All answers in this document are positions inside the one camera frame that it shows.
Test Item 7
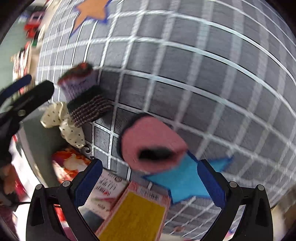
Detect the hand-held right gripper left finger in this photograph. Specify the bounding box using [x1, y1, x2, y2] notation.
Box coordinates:
[26, 159, 103, 241]

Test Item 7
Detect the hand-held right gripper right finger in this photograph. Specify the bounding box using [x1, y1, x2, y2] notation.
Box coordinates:
[196, 159, 274, 241]

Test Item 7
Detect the pink sock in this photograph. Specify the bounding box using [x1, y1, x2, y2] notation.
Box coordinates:
[119, 113, 188, 173]

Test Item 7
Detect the cream polka dot scrunchie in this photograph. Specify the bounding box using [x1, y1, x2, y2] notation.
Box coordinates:
[40, 101, 86, 149]

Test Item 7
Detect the person's left hand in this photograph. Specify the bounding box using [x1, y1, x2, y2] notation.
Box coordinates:
[2, 162, 18, 195]

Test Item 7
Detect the yellow sponge packet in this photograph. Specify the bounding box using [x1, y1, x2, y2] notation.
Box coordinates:
[96, 181, 171, 241]

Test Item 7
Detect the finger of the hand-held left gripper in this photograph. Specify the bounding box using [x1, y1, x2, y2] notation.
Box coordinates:
[0, 80, 55, 116]
[0, 74, 32, 99]

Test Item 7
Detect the grey storage box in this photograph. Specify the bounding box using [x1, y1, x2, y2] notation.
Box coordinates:
[17, 107, 93, 188]

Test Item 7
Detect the white printed packet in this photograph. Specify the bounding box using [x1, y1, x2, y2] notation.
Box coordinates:
[79, 169, 130, 232]

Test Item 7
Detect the lilac dotted cloth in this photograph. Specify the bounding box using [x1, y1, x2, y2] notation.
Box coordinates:
[58, 62, 99, 102]

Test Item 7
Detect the grey checked star blanket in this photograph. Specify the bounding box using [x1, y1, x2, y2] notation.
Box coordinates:
[35, 0, 296, 239]

